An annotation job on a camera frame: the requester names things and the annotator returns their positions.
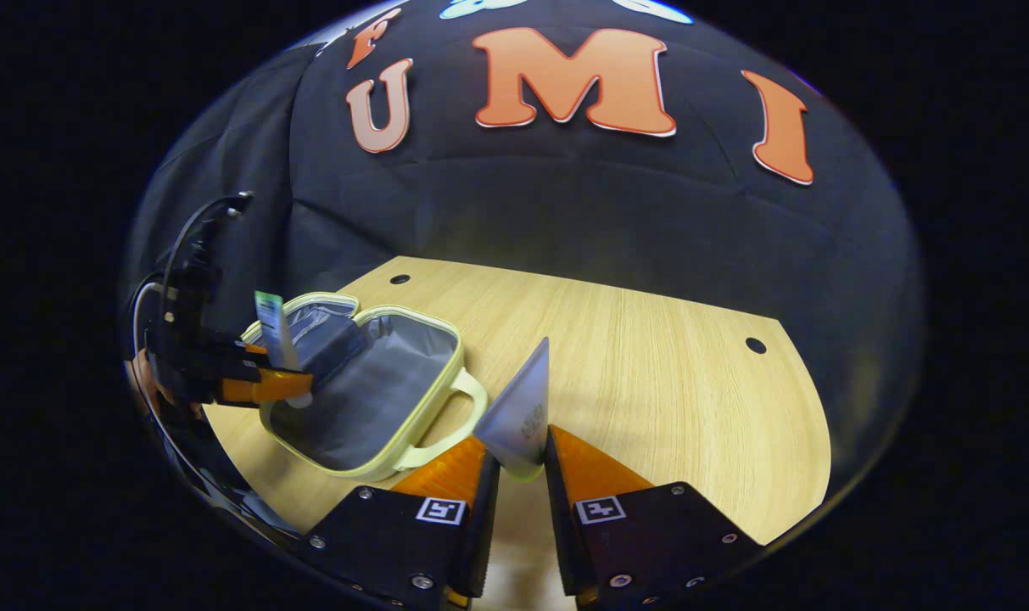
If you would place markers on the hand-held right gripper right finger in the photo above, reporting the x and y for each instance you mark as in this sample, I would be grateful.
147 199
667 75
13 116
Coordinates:
565 526

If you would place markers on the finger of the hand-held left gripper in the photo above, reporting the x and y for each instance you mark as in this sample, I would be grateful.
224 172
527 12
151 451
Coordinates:
260 389
251 361

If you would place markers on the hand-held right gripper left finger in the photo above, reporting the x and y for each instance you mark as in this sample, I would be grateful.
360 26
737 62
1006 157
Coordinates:
472 526

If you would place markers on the green-tipped skin care tube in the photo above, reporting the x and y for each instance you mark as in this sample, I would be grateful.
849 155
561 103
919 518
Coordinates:
275 339

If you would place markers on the pale yellow suitcase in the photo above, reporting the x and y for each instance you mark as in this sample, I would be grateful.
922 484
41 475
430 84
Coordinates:
378 382

